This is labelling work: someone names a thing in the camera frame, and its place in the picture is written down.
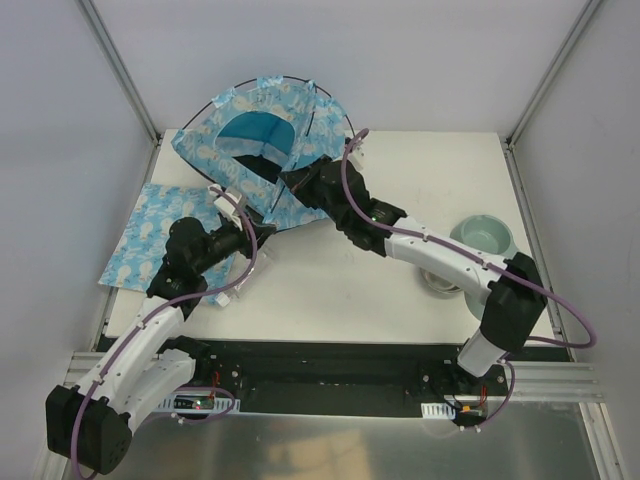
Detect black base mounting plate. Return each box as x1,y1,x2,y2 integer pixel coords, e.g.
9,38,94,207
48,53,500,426
94,334,574,416

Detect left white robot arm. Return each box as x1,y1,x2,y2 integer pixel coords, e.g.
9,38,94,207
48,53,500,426
45,217,277,475

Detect blue snowman pet tent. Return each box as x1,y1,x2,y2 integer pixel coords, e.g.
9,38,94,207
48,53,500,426
171,74,354,232

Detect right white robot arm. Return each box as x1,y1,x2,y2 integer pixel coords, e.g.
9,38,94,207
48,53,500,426
279,156,547,395

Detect stainless steel bowl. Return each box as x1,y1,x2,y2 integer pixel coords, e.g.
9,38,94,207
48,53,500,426
419,269,462,298

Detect green double pet bowl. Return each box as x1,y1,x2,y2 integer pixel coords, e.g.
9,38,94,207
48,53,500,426
448,213,519,321

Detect aluminium frame post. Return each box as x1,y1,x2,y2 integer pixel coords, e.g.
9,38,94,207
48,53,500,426
76,0,162,145
503,0,607,149

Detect thin black tent pole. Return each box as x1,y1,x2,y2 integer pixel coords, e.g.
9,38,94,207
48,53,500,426
182,74,357,201

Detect left aluminium frame post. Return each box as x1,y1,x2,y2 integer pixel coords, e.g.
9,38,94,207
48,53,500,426
76,0,162,145

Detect blue snowman tent mat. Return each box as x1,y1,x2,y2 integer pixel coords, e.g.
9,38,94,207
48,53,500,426
99,183,221,292

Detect right aluminium frame post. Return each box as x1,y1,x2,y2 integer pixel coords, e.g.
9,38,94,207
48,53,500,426
503,0,607,149

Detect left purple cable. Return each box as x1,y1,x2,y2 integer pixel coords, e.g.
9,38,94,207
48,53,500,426
69,187,259,480

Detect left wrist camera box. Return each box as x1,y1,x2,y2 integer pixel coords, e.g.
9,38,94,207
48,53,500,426
207,184,244,229

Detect clear plastic water bottle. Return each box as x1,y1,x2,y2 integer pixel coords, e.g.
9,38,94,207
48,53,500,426
213,249,274,308

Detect aluminium front rail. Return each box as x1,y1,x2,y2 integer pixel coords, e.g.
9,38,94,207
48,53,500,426
63,352,606,403

